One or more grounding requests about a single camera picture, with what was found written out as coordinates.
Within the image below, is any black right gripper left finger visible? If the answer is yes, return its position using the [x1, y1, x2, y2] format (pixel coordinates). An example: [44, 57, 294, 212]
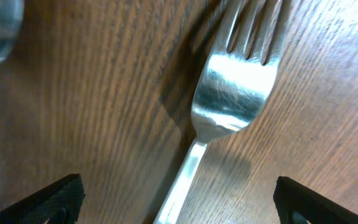
[0, 174, 85, 224]

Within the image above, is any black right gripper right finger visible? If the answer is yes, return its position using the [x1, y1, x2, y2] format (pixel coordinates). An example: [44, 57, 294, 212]
[273, 176, 358, 224]

